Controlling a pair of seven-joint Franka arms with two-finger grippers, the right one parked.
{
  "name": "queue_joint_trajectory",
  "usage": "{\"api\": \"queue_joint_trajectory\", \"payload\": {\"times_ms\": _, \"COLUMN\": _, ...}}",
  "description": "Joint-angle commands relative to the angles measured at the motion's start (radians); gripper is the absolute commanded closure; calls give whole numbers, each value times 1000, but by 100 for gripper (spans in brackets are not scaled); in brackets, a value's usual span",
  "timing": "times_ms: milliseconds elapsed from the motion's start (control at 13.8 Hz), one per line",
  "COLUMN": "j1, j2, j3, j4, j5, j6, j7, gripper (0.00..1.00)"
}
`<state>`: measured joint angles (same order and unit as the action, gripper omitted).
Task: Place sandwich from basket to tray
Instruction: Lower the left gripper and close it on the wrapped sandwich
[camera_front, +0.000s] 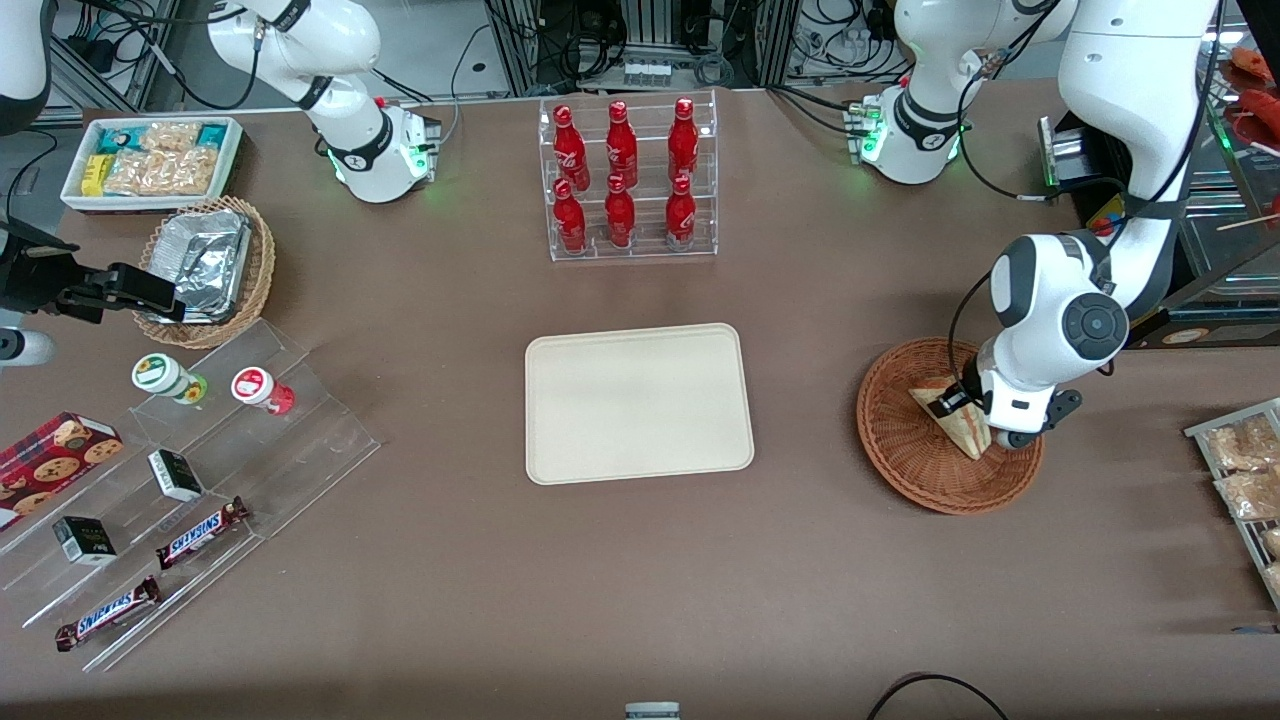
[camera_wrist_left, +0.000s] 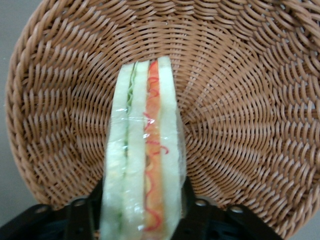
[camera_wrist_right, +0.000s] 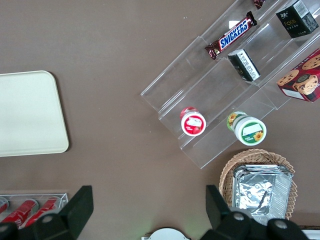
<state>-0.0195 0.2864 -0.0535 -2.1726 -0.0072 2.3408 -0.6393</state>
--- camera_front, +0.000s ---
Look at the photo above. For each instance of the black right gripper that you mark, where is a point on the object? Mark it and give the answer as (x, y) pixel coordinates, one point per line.
(38, 283)

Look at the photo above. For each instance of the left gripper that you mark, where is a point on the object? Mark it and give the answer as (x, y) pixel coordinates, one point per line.
(968, 391)

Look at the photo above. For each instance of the triangular sandwich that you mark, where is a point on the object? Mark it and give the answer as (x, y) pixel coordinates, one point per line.
(965, 435)

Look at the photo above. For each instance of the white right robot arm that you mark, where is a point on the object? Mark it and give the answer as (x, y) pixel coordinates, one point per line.
(365, 150)

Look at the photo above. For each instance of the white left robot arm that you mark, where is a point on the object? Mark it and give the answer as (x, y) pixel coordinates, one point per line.
(1130, 80)

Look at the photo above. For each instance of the round brown wicker basket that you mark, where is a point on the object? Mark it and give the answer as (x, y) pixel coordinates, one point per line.
(900, 440)

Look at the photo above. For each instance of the light brown wicker basket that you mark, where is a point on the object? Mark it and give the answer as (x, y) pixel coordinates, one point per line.
(262, 265)

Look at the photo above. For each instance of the beige rectangular tray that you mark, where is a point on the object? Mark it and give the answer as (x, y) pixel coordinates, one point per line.
(640, 405)

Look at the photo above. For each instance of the green label yogurt cup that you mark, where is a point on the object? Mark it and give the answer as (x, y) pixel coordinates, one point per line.
(158, 374)

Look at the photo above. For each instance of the silver foil containers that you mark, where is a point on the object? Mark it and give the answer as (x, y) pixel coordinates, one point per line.
(205, 260)

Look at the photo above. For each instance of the yellow snack pack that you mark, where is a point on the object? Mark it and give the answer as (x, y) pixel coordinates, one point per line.
(95, 175)

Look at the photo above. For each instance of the large clear cracker bag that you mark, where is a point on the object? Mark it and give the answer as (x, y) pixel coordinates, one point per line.
(165, 172)

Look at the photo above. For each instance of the teal snack pack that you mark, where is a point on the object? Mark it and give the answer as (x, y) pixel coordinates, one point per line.
(212, 135)
(120, 140)

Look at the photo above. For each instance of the red label yogurt cup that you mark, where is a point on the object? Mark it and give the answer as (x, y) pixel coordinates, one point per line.
(255, 385)

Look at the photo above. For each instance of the small clear cracker bag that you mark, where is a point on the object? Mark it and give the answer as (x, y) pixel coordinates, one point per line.
(172, 136)

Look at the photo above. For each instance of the white rectangular snack bin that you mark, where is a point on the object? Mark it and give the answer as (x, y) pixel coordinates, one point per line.
(232, 165)

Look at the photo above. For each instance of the red plaid cookie box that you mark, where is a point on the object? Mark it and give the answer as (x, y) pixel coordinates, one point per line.
(50, 465)

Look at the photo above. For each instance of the small black carton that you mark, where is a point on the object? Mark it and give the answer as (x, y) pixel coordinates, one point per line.
(175, 475)
(85, 540)

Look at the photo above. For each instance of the clear acrylic stepped shelf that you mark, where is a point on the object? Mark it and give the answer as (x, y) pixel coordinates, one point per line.
(290, 470)

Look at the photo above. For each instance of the snickers chocolate bar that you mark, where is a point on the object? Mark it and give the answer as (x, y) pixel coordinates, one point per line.
(200, 533)
(105, 613)

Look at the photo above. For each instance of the clear bag of pastries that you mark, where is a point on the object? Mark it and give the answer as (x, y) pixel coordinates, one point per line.
(1240, 445)
(1250, 495)

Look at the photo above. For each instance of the red cola bottle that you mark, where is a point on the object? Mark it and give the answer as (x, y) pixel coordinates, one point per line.
(620, 218)
(570, 222)
(680, 215)
(569, 145)
(683, 140)
(621, 145)

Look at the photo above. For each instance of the clear acrylic bottle rack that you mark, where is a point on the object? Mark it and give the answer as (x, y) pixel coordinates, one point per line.
(645, 250)

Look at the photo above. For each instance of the small grey box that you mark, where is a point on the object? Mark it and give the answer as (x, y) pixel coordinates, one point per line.
(652, 711)

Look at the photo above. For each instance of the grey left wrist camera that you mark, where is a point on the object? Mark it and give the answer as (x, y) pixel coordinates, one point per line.
(1045, 415)

